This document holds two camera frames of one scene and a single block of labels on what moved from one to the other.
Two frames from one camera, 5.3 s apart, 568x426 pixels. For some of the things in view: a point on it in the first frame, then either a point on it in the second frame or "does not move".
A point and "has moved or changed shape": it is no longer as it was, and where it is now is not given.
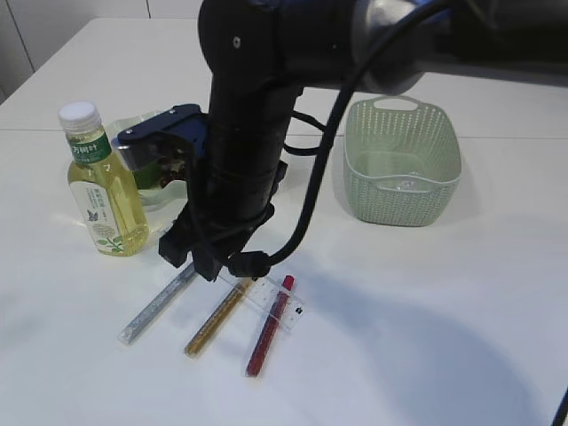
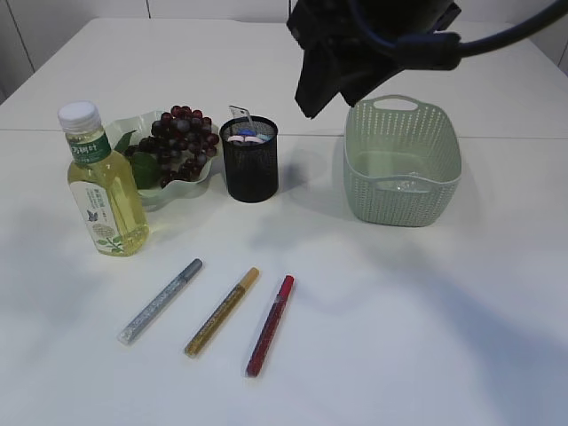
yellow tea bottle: x=103 y=195 does not move
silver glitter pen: x=131 y=330 does not move
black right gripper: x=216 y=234 to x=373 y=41
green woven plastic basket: x=402 y=162 does not move
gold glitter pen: x=217 y=316 does not move
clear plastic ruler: x=273 y=295 has moved or changed shape
